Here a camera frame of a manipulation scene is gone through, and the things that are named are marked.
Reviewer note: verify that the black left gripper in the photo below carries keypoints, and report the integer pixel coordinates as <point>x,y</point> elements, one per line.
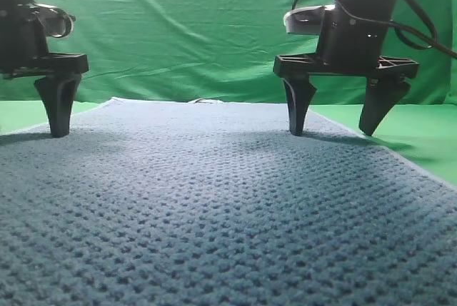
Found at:
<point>25,52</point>

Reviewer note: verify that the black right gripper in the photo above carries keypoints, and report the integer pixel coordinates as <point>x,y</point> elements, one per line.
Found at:
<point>350,43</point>

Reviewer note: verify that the blue waffle-weave towel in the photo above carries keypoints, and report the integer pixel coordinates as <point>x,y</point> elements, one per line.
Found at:
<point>161,203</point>

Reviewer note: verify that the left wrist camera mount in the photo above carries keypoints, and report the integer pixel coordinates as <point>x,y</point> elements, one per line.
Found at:
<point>56,22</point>

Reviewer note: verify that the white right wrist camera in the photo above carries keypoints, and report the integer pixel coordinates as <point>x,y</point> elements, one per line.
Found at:
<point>306,20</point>

